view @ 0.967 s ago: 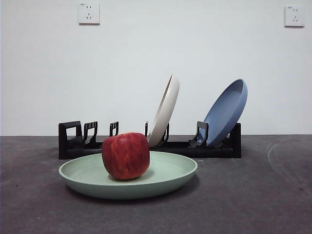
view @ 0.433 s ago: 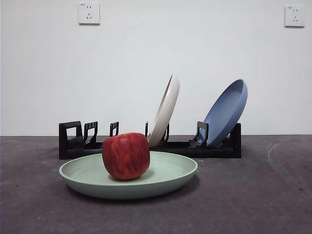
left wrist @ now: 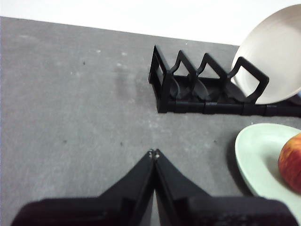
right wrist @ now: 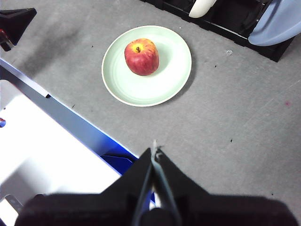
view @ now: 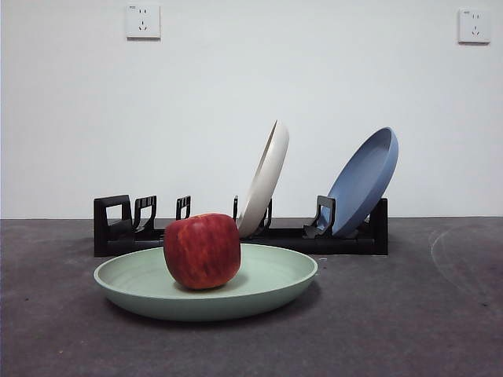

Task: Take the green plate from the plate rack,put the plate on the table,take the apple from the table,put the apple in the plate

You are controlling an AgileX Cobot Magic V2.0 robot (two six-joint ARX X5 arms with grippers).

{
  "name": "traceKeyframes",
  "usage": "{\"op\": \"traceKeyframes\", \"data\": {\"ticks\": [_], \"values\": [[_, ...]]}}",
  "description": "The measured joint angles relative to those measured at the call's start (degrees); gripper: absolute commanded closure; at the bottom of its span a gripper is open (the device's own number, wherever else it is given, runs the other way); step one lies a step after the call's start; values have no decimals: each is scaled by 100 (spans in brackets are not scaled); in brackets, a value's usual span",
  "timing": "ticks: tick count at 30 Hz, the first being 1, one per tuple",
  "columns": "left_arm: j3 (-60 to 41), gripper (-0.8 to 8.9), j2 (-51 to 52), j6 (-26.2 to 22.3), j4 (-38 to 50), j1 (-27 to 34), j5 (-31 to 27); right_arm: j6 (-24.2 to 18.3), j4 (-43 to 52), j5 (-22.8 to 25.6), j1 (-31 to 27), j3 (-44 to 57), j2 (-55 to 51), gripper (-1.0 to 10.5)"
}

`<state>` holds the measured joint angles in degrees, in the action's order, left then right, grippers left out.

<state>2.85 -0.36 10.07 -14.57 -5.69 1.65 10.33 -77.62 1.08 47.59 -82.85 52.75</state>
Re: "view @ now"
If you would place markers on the green plate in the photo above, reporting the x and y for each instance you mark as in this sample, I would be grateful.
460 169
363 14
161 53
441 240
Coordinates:
275 275

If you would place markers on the cream plate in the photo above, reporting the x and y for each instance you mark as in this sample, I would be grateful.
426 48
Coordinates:
267 180

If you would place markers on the red apple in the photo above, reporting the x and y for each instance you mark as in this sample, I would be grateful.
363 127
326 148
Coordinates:
202 251

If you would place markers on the blue plate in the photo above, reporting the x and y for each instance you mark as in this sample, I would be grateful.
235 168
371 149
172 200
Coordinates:
361 184

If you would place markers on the black plate rack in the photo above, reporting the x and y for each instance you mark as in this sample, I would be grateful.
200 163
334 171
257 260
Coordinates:
346 246

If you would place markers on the white wall socket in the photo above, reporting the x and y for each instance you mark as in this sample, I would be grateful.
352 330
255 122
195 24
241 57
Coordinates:
143 21
474 26

